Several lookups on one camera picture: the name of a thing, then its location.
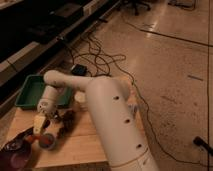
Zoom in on small grey cup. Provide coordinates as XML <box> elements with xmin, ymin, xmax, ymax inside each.
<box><xmin>38</xmin><ymin>133</ymin><xmax>56</xmax><ymax>150</ymax></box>

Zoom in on brown stuffed toy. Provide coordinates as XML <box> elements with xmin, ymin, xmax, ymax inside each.
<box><xmin>57</xmin><ymin>110</ymin><xmax>75</xmax><ymax>139</ymax></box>

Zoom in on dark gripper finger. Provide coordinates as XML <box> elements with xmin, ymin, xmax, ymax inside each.
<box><xmin>42</xmin><ymin>120</ymin><xmax>50</xmax><ymax>130</ymax></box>

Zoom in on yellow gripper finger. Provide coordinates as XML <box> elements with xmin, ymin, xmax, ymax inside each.
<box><xmin>33</xmin><ymin>114</ymin><xmax>46</xmax><ymax>134</ymax></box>

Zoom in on white cylindrical container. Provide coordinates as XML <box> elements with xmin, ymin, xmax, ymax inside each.
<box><xmin>74</xmin><ymin>91</ymin><xmax>87</xmax><ymax>110</ymax></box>

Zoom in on office chair base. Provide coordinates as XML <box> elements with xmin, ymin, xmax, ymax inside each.
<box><xmin>117</xmin><ymin>0</ymin><xmax>151</xmax><ymax>16</ymax></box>

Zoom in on grey crumpled cloth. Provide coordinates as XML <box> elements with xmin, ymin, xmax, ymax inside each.
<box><xmin>128</xmin><ymin>104</ymin><xmax>138</xmax><ymax>115</ymax></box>

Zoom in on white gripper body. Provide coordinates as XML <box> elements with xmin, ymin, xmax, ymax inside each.
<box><xmin>37</xmin><ymin>85</ymin><xmax>59</xmax><ymax>115</ymax></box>

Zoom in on green plastic tray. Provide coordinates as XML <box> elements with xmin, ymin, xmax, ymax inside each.
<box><xmin>15</xmin><ymin>75</ymin><xmax>73</xmax><ymax>110</ymax></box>

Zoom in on purple bowl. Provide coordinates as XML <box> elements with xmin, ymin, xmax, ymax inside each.
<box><xmin>0</xmin><ymin>127</ymin><xmax>33</xmax><ymax>171</ymax></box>

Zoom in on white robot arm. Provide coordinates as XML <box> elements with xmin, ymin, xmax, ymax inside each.
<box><xmin>33</xmin><ymin>70</ymin><xmax>159</xmax><ymax>171</ymax></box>

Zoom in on tangled black floor cables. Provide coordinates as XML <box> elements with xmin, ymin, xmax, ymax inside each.
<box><xmin>56</xmin><ymin>33</ymin><xmax>208</xmax><ymax>168</ymax></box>

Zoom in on brush with red handle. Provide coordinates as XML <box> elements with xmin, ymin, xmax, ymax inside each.
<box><xmin>5</xmin><ymin>129</ymin><xmax>41</xmax><ymax>151</ymax></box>

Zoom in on black power adapter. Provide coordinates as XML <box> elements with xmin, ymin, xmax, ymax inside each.
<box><xmin>71</xmin><ymin>64</ymin><xmax>87</xmax><ymax>76</ymax></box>

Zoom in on black object floor right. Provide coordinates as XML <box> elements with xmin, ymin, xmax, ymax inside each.
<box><xmin>193</xmin><ymin>136</ymin><xmax>213</xmax><ymax>156</ymax></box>

